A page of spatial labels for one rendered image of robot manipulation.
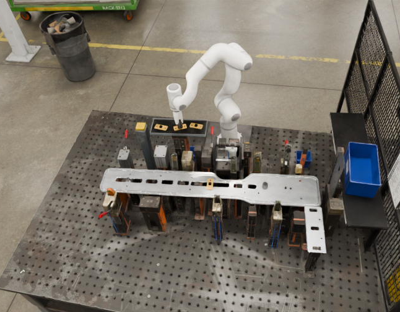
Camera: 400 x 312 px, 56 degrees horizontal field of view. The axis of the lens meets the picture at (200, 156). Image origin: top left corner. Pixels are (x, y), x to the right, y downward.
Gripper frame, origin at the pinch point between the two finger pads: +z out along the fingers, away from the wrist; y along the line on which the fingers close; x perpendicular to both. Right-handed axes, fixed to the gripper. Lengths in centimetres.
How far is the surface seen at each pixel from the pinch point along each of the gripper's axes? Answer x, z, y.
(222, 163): 21.8, 22.0, 22.8
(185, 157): -1.7, 10.6, 19.4
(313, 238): 54, 19, 91
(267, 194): 41, 19, 56
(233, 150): 28.8, 8.1, 25.4
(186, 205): -7, 48, 31
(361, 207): 87, 16, 82
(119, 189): -47, 19, 25
